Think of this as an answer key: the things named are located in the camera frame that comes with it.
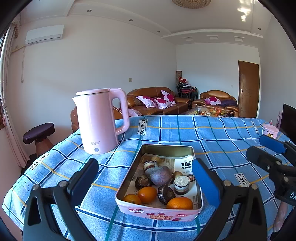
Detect small jar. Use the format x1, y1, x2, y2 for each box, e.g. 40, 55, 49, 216
143, 160, 156, 171
174, 175, 190, 195

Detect pink flowered cushion right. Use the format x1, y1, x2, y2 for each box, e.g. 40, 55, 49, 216
161, 90, 176, 104

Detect brown leather armchair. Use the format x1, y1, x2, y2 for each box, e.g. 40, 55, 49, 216
192, 90, 239, 117

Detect brown wooden door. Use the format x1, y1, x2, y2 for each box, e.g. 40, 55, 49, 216
238, 61, 260, 118

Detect stacked dark chairs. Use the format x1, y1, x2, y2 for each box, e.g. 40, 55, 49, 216
176, 83, 198, 100

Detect oval orange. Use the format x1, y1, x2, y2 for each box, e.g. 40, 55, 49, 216
123, 194, 142, 205

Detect purple passion fruit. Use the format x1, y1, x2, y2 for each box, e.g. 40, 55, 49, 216
144, 166, 172, 186

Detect dark round stool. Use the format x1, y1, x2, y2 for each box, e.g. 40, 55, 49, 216
23, 123, 55, 157

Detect pink electric kettle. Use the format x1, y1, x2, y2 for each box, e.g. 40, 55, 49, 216
72, 88, 130, 155

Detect right hand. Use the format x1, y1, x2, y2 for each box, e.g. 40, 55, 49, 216
273, 201, 289, 232

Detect coffee table with fruit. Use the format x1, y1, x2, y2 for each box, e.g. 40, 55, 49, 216
183, 106, 229, 117

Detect black television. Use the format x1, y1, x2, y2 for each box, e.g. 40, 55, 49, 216
280, 103, 296, 139

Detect white air conditioner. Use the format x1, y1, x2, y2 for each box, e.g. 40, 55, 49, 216
25, 25, 64, 46

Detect smooth orange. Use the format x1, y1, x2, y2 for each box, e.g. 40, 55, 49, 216
137, 186, 157, 204

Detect pink flowered cushion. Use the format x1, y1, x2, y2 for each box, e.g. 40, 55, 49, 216
154, 97, 173, 109
161, 90, 176, 104
137, 96, 159, 108

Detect large wrinkled orange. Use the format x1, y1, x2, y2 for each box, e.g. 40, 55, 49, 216
166, 196, 193, 209

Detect small kiwi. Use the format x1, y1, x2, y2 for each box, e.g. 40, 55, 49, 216
171, 171, 183, 184

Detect long brown leather sofa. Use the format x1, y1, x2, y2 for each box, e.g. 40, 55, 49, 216
127, 87, 192, 115

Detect pink flowered cushion left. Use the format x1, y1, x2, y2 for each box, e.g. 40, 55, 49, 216
137, 96, 159, 108

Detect pink flowered cushion middle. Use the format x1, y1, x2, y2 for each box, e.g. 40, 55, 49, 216
154, 97, 173, 109

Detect armchair pink cushion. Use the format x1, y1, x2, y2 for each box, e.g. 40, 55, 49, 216
204, 96, 221, 106

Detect pink curtain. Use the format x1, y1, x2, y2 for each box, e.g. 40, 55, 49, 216
0, 22, 31, 168

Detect small brown fruit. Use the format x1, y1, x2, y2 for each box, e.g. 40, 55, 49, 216
151, 156, 162, 165

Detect pink biscuit tin box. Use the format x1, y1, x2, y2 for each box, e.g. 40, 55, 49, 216
115, 144, 204, 222

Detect pink cartoon plastic bucket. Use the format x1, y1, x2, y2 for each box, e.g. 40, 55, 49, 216
262, 123, 279, 139

